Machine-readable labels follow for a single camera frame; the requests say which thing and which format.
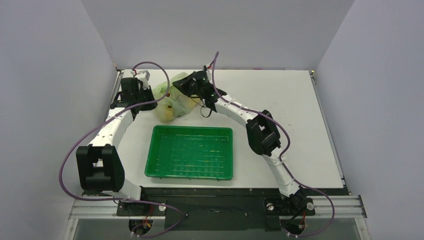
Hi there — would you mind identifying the translucent pale green plastic bag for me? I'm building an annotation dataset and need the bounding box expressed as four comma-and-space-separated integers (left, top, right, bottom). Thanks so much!
153, 72, 197, 123

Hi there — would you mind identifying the fake avocado half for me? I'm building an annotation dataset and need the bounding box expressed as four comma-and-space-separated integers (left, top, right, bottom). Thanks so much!
166, 103, 175, 112

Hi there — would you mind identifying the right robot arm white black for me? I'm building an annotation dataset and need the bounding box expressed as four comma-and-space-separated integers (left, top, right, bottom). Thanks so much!
172, 70, 315, 218

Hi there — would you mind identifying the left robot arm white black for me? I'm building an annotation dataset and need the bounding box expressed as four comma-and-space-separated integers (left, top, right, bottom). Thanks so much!
76, 76, 158, 215

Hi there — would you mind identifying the green plastic tray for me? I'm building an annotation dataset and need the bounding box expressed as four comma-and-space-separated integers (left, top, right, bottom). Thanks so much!
144, 125, 233, 181

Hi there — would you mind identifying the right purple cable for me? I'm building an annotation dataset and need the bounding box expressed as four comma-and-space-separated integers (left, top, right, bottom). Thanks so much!
208, 51, 335, 238

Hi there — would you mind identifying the purple cable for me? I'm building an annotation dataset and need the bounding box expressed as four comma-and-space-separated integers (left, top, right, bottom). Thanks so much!
58, 61, 184, 238
208, 51, 335, 238

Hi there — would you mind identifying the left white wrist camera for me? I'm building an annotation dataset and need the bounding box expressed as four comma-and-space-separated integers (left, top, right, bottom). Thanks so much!
130, 69, 150, 81

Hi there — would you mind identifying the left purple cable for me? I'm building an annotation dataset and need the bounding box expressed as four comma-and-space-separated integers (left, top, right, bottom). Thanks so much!
58, 61, 184, 238

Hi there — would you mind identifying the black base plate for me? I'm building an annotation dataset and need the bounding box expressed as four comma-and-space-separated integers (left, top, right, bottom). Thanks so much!
119, 187, 348, 235

